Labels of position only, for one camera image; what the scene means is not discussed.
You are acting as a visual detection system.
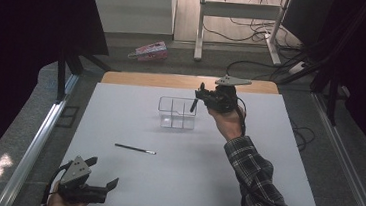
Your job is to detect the white board sheet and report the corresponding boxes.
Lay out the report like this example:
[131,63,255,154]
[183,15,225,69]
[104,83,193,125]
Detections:
[43,74,334,206]

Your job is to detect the white cabinet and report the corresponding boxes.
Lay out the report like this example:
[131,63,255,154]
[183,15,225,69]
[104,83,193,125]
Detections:
[86,0,178,40]

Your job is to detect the pink box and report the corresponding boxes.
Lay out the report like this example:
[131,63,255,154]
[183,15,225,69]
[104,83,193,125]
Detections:
[127,37,170,65]

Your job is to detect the black floor cable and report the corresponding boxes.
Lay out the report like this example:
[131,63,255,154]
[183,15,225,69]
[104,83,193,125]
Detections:
[201,13,281,46]
[288,121,318,153]
[225,58,296,86]

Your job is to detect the right hand-held gripper cable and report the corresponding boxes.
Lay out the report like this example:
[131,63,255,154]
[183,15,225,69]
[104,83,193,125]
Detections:
[233,97,250,137]

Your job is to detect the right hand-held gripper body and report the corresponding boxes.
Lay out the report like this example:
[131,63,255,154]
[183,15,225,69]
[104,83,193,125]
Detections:
[202,73,253,117]

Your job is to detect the black makeup brush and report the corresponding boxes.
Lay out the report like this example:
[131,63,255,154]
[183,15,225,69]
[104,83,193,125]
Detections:
[188,97,199,114]

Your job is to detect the white power strip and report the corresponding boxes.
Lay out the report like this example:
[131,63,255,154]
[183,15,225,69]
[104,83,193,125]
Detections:
[288,59,310,77]

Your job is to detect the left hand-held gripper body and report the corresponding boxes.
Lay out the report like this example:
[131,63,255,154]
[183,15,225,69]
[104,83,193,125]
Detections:
[56,154,112,206]

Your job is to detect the person's right hand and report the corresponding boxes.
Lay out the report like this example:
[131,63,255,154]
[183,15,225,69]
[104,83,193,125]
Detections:
[204,104,249,144]

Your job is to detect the wooden table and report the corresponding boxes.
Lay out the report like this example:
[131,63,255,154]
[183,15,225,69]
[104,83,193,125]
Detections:
[100,66,281,99]

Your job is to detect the white desk frame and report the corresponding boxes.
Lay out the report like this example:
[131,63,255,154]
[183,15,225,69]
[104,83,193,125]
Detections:
[193,0,293,70]

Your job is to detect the left hand-held gripper cable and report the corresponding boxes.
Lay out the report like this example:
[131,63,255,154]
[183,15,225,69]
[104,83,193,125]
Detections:
[41,159,73,206]

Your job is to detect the black metal stand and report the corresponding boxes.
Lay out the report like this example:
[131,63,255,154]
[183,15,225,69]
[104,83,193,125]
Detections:
[54,46,114,108]
[271,0,366,130]

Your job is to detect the hand-held gripper cable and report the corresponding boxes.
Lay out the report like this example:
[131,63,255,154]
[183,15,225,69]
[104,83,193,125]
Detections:
[233,97,250,137]
[41,159,73,206]

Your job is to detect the aluminium rail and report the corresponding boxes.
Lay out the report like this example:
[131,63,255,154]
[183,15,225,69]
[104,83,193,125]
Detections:
[0,67,81,206]
[300,91,366,206]

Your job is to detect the clear acrylic organizer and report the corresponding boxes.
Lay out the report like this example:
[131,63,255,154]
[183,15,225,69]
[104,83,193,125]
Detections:
[156,95,199,132]

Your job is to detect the thin black pencil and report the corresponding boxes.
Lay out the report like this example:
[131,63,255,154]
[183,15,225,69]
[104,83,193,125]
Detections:
[113,142,158,156]

